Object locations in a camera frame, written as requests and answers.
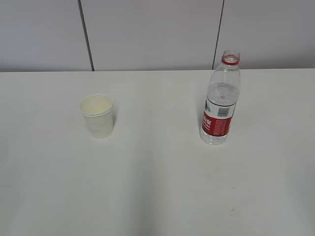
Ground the white paper cup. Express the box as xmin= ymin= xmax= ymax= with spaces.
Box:
xmin=79 ymin=94 xmax=114 ymax=139

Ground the clear water bottle red label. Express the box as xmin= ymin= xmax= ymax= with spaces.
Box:
xmin=199 ymin=50 xmax=241 ymax=145

